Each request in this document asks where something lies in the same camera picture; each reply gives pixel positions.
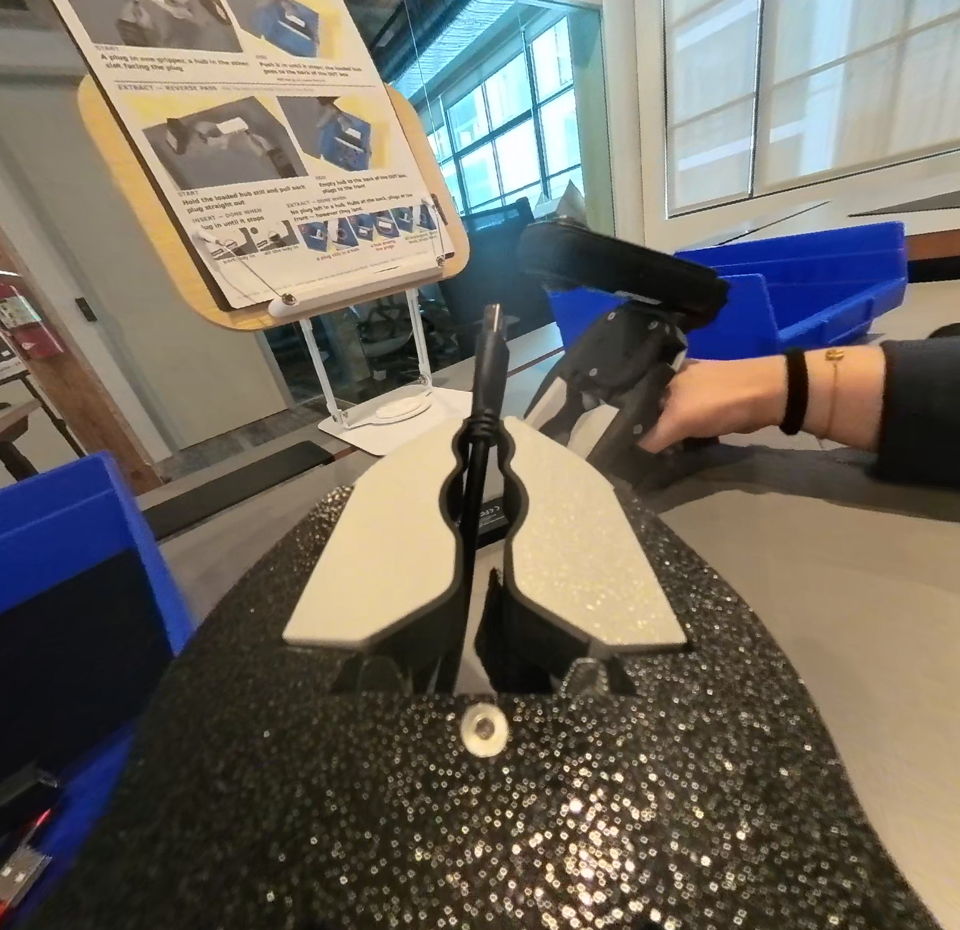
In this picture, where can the grey door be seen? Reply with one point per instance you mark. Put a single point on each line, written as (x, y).
(165, 360)

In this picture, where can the person's right forearm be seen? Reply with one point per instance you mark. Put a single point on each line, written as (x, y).
(915, 412)

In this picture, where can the wooden office table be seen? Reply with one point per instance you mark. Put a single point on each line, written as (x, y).
(22, 412)

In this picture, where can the instruction poster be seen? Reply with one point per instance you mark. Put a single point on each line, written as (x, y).
(225, 157)

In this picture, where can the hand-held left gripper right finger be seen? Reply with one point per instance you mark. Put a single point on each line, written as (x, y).
(600, 562)

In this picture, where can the black usb hub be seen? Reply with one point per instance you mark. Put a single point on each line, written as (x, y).
(495, 525)

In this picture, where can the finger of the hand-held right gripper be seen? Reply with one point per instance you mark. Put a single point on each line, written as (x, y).
(555, 412)
(602, 435)

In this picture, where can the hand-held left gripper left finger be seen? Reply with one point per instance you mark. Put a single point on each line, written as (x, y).
(375, 555)

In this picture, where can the instruction sheet on stand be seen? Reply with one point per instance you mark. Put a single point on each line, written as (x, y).
(420, 194)

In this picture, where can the person's right hand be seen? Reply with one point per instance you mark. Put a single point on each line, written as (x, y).
(720, 397)

